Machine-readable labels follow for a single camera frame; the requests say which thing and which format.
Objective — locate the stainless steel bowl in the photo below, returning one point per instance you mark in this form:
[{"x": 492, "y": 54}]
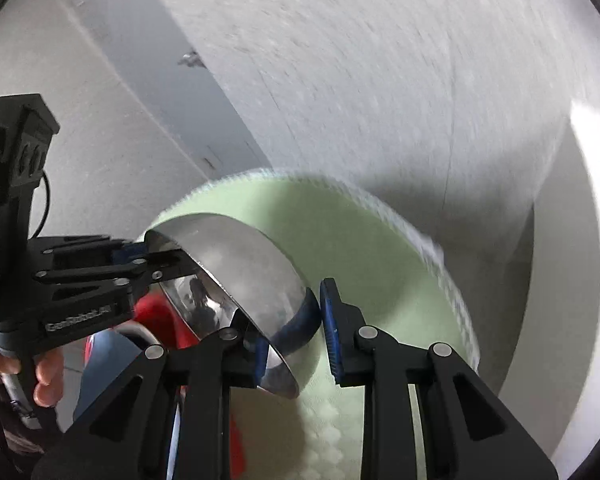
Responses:
[{"x": 260, "y": 280}]

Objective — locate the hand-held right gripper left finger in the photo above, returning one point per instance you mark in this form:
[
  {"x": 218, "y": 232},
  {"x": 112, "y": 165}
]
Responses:
[{"x": 260, "y": 360}]

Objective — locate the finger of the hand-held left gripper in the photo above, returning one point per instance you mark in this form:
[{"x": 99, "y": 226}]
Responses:
[
  {"x": 127, "y": 252},
  {"x": 145, "y": 272}
]

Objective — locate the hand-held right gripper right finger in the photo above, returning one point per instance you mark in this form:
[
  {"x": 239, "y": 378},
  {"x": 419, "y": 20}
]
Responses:
[{"x": 330, "y": 332}]

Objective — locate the person's blue trouser leg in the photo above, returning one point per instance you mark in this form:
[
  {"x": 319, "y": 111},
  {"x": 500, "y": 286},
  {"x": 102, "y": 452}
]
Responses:
[{"x": 107, "y": 365}]

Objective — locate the red object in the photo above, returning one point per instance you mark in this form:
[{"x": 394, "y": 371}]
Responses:
[{"x": 177, "y": 325}]

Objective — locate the light green round mat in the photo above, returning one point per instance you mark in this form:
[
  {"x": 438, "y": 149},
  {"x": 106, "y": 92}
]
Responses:
[{"x": 380, "y": 280}]

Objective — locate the person's left hand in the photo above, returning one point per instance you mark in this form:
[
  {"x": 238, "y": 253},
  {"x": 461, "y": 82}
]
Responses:
[{"x": 47, "y": 377}]

